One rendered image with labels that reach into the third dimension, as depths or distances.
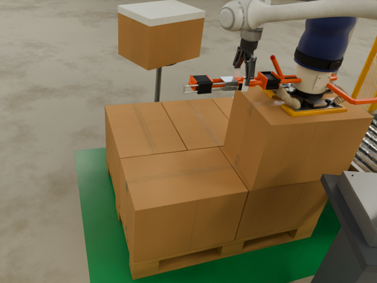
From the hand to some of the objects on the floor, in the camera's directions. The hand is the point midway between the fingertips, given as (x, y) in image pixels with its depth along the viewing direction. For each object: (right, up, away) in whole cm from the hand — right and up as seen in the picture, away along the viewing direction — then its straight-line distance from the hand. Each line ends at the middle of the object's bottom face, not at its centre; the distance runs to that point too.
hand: (240, 82), depth 155 cm
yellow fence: (+128, -28, +175) cm, 219 cm away
